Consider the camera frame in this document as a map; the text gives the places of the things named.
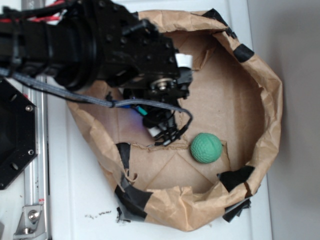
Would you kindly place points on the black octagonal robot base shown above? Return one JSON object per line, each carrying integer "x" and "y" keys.
{"x": 18, "y": 145}

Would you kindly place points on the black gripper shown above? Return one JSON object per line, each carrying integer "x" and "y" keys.
{"x": 150, "y": 70}

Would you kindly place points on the aluminium extrusion rail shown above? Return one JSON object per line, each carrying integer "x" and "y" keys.
{"x": 35, "y": 220}

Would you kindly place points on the green dimpled foam ball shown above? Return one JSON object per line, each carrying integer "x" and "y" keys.
{"x": 206, "y": 148}

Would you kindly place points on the crumpled brown paper bag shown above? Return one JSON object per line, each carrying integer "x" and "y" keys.
{"x": 234, "y": 95}

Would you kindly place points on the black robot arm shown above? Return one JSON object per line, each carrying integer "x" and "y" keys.
{"x": 97, "y": 52}

